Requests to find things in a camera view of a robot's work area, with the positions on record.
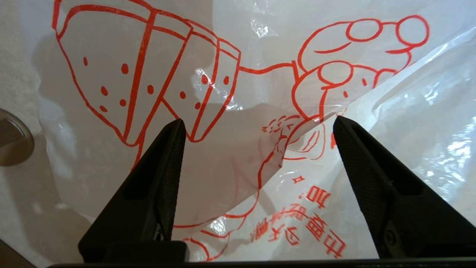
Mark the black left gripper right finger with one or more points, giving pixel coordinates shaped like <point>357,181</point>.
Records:
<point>401,208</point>

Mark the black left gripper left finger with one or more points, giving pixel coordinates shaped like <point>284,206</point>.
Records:
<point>148,193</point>

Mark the white red-printed plastic bag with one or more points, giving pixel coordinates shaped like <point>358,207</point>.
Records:
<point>260,149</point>

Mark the round metal floor disc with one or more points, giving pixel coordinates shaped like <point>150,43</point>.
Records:
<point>13,137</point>

